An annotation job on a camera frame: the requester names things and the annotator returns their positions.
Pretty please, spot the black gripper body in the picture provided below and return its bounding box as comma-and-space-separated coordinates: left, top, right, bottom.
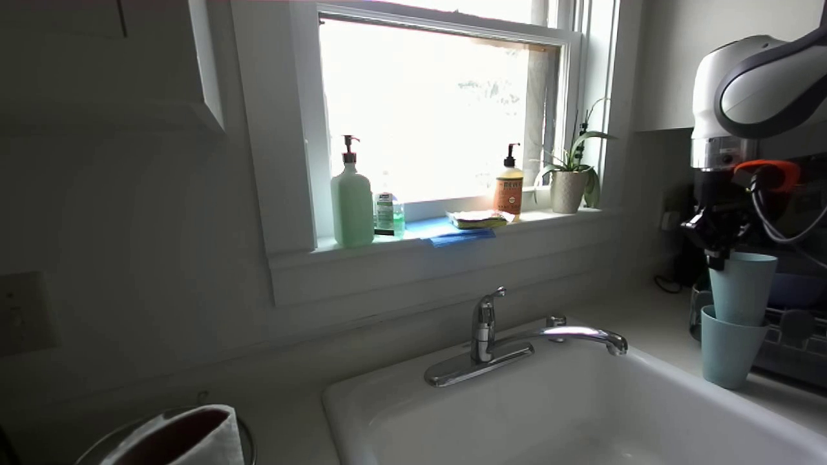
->
683, 168, 769, 260

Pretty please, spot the teal plastic cup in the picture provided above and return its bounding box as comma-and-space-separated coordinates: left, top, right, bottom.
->
706, 250, 780, 329
697, 304, 769, 393

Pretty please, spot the potted orchid plant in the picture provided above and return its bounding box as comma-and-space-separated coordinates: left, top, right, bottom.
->
538, 97, 618, 218

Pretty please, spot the orange soap pump bottle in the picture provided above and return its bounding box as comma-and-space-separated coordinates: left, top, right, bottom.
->
492, 140, 528, 218

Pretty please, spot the white ceramic sink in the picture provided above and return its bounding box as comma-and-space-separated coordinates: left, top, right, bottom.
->
320, 339, 827, 465

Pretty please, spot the yellow sponge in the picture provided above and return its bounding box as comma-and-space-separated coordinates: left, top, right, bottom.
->
448, 207, 517, 232

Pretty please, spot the chrome faucet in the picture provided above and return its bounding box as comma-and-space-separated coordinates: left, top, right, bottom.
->
422, 285, 630, 389

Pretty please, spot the small green bottle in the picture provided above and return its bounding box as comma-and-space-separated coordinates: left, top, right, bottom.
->
374, 190, 408, 239

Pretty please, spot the green soap pump bottle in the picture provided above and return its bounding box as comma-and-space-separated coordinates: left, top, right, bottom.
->
327, 132, 378, 250

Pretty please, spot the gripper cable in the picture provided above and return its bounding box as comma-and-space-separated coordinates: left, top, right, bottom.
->
746, 181, 827, 250

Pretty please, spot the black appliance cord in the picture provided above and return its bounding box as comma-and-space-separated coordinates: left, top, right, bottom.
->
652, 270, 688, 298

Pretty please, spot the orange cable strap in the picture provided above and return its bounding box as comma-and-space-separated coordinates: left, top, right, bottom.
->
732, 158, 804, 193

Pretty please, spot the white window frame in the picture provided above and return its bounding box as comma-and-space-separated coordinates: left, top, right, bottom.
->
286, 0, 625, 254

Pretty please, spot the white wall cabinet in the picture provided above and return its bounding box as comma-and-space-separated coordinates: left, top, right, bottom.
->
0, 0, 231, 136

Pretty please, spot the wall outlet plate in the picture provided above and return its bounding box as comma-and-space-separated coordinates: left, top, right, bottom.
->
0, 268, 59, 356

